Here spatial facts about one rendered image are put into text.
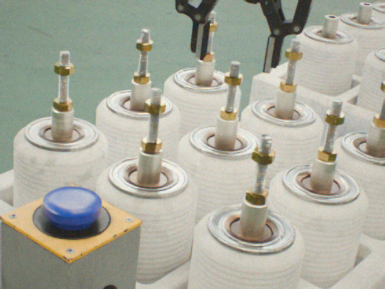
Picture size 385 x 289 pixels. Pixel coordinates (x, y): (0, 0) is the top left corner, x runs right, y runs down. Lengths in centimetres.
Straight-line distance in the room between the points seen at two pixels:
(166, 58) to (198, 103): 84
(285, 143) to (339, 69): 34
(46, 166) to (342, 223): 29
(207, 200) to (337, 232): 14
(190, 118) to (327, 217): 27
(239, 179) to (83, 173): 16
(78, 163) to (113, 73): 89
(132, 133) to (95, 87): 73
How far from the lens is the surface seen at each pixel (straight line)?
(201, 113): 93
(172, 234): 72
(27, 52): 174
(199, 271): 67
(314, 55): 118
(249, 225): 66
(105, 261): 53
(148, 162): 71
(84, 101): 151
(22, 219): 54
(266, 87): 120
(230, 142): 80
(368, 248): 83
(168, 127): 85
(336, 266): 77
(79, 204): 53
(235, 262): 64
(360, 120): 113
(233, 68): 78
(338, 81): 120
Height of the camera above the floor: 61
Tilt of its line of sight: 26 degrees down
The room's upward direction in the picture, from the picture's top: 6 degrees clockwise
